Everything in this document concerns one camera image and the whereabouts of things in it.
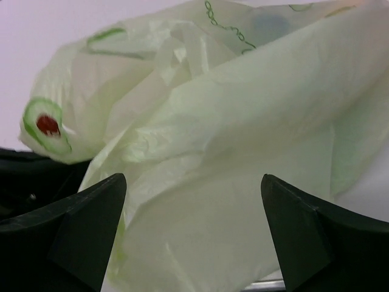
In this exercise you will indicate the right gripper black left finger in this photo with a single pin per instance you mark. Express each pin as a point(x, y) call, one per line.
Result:
point(54, 236)

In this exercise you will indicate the light green plastic bag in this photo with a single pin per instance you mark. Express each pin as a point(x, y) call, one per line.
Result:
point(194, 104)

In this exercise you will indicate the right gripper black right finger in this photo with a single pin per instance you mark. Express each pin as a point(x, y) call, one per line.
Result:
point(321, 246)

